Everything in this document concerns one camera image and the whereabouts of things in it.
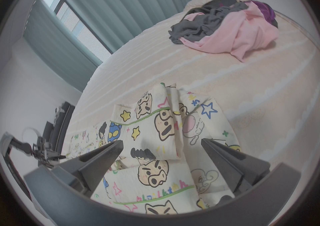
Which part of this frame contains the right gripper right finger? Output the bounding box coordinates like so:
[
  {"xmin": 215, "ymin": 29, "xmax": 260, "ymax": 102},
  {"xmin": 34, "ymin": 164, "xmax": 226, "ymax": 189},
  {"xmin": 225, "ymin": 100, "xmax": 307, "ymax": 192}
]
[{"xmin": 201, "ymin": 138, "xmax": 271, "ymax": 193}]

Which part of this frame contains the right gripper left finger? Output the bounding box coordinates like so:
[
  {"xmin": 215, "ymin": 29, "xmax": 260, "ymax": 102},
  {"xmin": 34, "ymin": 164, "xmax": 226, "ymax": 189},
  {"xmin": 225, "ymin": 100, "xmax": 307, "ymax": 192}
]
[{"xmin": 52, "ymin": 140, "xmax": 124, "ymax": 191}]

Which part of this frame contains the white printed pyjama top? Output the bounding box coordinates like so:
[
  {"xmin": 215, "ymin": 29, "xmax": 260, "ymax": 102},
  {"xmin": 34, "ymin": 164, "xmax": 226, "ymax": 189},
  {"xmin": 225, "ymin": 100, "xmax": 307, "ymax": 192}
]
[{"xmin": 65, "ymin": 82, "xmax": 242, "ymax": 215}]

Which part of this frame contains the bed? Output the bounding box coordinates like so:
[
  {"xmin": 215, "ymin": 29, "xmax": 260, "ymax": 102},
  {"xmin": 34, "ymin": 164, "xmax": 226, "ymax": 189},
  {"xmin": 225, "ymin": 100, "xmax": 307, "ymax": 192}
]
[{"xmin": 65, "ymin": 0, "xmax": 320, "ymax": 195}]

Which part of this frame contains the pile of clothes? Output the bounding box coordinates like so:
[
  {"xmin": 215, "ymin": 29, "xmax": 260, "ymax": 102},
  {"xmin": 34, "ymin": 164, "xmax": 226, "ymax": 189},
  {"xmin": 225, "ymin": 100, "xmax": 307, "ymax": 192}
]
[{"xmin": 168, "ymin": 0, "xmax": 279, "ymax": 63}]

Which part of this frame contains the blue-green curtain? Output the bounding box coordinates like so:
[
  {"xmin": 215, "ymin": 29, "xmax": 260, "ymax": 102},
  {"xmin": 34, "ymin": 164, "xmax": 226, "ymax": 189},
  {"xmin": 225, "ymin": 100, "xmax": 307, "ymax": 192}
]
[
  {"xmin": 54, "ymin": 0, "xmax": 200, "ymax": 54},
  {"xmin": 22, "ymin": 0, "xmax": 100, "ymax": 93}
]

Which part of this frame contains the window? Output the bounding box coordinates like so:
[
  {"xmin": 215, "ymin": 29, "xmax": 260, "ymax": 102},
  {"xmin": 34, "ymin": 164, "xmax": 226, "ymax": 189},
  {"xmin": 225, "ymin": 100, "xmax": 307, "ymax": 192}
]
[{"xmin": 41, "ymin": 0, "xmax": 113, "ymax": 63}]

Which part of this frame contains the pale pink pillow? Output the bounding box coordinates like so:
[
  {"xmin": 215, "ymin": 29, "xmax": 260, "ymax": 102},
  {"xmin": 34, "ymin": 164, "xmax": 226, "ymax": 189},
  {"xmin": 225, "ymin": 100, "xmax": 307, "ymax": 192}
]
[{"xmin": 184, "ymin": 0, "xmax": 250, "ymax": 13}]

